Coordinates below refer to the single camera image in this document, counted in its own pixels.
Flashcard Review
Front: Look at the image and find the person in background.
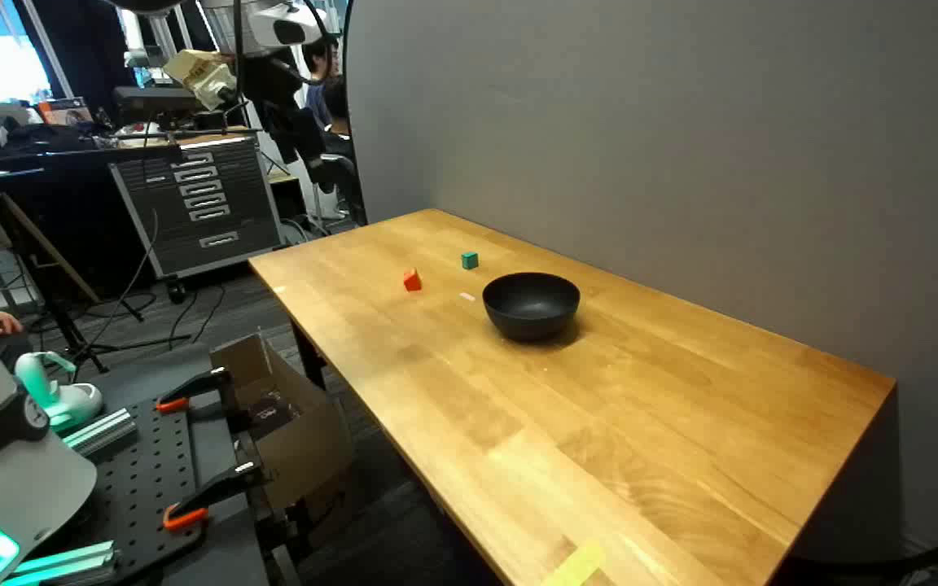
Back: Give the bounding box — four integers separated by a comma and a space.
299, 35, 359, 145

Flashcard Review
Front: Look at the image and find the handheld controller device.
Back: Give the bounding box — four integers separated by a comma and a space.
11, 349, 106, 437

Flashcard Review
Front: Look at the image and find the brown cardboard box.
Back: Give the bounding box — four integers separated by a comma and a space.
209, 332, 359, 515

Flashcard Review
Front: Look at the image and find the black perforated board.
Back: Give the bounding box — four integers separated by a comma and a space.
42, 394, 281, 586

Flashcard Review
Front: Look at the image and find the black bowl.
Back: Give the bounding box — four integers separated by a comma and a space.
477, 271, 584, 344

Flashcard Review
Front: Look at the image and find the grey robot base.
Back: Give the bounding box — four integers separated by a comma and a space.
0, 307, 100, 549

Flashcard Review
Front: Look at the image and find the black cabinet with white labels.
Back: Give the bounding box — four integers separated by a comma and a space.
106, 132, 282, 284

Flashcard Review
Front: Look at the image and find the yellow tape strip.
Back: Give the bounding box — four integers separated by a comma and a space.
539, 538, 611, 586

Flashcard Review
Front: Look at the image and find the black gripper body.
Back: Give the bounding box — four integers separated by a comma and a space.
242, 54, 333, 169

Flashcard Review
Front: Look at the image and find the black tripod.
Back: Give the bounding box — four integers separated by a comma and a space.
0, 193, 149, 375

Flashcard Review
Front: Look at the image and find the black table leg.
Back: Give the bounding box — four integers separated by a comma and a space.
290, 323, 328, 390

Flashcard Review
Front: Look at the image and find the orange handled black clamp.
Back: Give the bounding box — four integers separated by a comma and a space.
151, 365, 236, 420
158, 460, 265, 538

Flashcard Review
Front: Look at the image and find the aluminium extrusion bar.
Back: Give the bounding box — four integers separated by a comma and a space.
59, 404, 141, 455
0, 538, 123, 586

